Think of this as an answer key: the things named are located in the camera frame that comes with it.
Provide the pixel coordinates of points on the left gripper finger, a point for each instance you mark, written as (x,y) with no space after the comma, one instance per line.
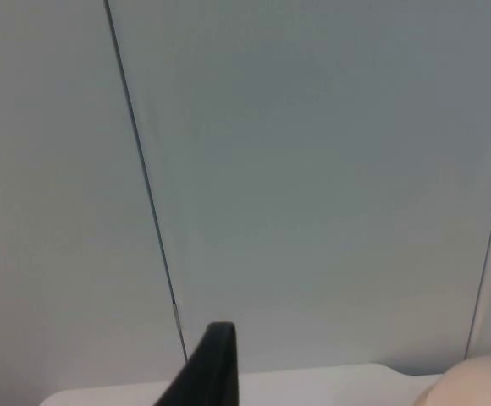
(211,372)

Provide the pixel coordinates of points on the cream box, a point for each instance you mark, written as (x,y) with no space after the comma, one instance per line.
(478,380)

